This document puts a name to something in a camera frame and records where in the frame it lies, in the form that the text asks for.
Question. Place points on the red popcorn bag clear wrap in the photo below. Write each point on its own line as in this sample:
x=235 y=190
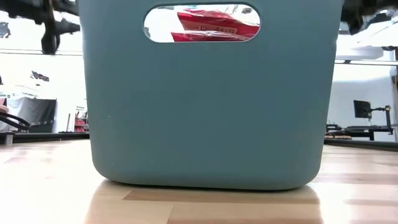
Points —
x=211 y=21

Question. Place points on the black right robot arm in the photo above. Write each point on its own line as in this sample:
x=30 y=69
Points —
x=354 y=12

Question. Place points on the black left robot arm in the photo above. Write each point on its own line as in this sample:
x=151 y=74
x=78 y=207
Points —
x=49 y=31

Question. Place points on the blue-grey plastic basket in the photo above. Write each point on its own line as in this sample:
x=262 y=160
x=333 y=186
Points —
x=211 y=109

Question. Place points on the red background item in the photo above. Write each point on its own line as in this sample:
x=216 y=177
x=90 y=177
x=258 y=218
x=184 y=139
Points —
x=80 y=126

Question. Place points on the black cloth-covered stand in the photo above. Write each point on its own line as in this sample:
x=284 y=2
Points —
x=37 y=112

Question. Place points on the black background desk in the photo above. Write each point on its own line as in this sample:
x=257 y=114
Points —
x=360 y=132

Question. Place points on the black computer monitor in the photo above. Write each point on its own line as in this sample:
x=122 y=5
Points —
x=362 y=109

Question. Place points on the small metal post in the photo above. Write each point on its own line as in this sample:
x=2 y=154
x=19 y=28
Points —
x=9 y=138

